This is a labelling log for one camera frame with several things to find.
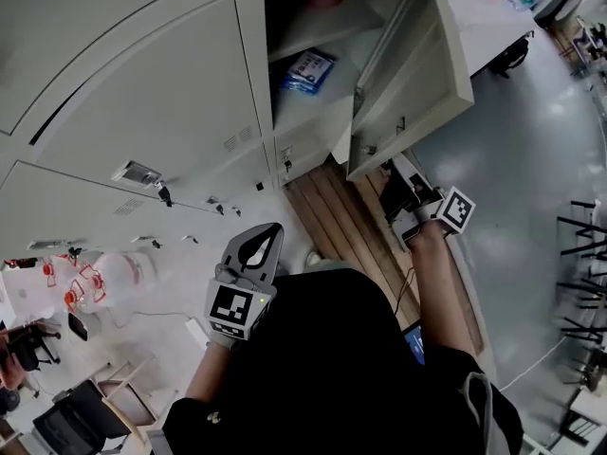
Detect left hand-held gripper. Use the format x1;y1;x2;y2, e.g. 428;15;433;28
204;223;285;342

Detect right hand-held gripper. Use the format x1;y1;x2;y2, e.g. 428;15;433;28
385;152;477;245

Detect grey locker door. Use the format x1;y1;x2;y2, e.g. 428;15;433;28
330;0;476;183

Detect white metal locker cabinet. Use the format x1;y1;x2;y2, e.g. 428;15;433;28
0;0;475;258

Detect person's right forearm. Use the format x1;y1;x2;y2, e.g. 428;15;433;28
406;223;471;355

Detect person's left forearm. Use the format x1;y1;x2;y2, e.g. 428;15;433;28
183;342;234;405

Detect person's left hand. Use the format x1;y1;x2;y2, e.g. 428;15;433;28
206;325;248;353

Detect wooden platform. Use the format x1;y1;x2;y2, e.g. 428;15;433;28
284;158;486;355

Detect person's black top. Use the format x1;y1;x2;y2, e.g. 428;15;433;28
160;267;524;455

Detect blue screen phone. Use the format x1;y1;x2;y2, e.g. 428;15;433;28
401;322;427;367

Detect blue packets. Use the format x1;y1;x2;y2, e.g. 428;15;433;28
279;48;337;97

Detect black backpack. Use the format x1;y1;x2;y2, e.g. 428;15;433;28
487;35;530;80

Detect black metal rack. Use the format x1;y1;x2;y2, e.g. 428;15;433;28
552;198;607;350

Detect white table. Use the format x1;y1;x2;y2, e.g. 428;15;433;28
440;0;589;79

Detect wooden stool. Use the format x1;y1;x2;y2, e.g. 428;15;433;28
89;357;179;445

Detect black chair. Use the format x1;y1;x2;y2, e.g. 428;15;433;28
31;379;134;455

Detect thin black cable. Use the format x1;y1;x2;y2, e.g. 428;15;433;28
391;267;418;317

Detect clear jug with red handle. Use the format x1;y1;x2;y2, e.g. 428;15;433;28
80;251;160;308
63;278;103;316

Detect white floor cable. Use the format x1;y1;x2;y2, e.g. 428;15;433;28
497;334;570;393

